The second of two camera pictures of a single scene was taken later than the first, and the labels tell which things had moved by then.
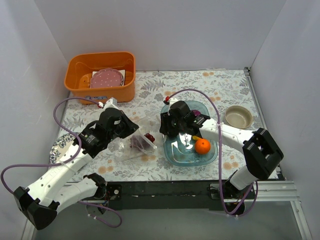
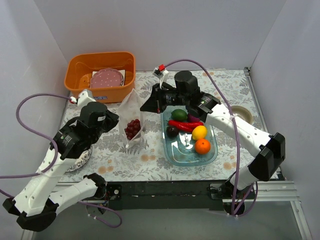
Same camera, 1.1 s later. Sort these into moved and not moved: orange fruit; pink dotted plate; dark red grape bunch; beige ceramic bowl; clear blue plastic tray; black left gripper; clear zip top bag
Moved: black left gripper; clear zip top bag; dark red grape bunch
Not moved: pink dotted plate; clear blue plastic tray; orange fruit; beige ceramic bowl
